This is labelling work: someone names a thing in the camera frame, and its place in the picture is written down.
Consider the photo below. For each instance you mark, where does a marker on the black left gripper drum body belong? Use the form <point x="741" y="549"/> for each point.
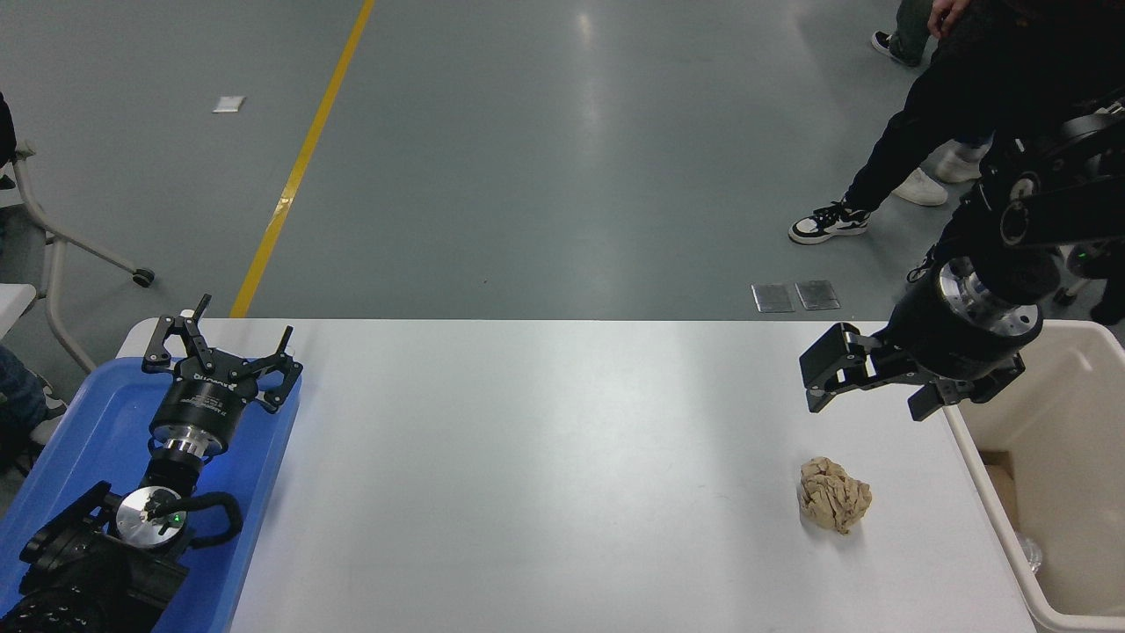
<point x="204" y="404"/>

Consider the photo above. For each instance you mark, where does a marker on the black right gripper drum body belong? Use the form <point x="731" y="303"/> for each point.
<point x="936" y="338"/>

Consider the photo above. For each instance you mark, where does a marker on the tan paper ball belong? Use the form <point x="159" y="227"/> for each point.
<point x="833" y="495"/>

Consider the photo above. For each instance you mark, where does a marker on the person's hand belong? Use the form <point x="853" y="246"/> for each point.
<point x="947" y="16"/>

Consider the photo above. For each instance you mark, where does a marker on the metal floor plate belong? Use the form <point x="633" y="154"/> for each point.
<point x="818" y="294"/>
<point x="772" y="297"/>

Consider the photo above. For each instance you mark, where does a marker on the brown cardboard piece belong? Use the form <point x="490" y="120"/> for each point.
<point x="1000" y="488"/>

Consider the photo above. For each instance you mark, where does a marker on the large pale plastic bin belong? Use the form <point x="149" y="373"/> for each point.
<point x="1063" y="413"/>

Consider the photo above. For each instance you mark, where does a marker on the blue plastic tray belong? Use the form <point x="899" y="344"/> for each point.
<point x="83" y="422"/>

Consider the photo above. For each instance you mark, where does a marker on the person with white shoes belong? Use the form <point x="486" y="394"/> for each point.
<point x="919" y="187"/>

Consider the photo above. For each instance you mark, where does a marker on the clear plastic bottle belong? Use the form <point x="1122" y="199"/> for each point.
<point x="1030" y="554"/>

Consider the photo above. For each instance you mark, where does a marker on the white side table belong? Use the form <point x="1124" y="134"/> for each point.
<point x="13" y="308"/>

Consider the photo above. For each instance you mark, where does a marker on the seated person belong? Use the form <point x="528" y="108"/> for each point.
<point x="18" y="400"/>

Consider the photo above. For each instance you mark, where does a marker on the person in black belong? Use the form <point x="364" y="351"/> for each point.
<point x="949" y="97"/>

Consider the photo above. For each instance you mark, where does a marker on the person with green trousers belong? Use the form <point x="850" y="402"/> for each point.
<point x="910" y="31"/>

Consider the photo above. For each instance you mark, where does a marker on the grey wheeled chair frame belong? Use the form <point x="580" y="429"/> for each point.
<point x="66" y="242"/>

